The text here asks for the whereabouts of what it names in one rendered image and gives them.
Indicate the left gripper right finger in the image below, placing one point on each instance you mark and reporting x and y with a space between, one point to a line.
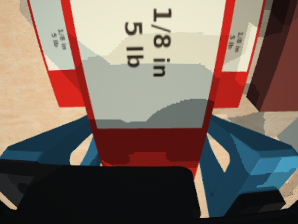
257 163

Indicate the red box with cream label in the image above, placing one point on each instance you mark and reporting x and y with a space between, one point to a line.
49 25

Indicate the dark brown low platform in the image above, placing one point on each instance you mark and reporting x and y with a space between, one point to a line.
274 85

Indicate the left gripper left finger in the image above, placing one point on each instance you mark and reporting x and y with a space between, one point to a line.
56 145

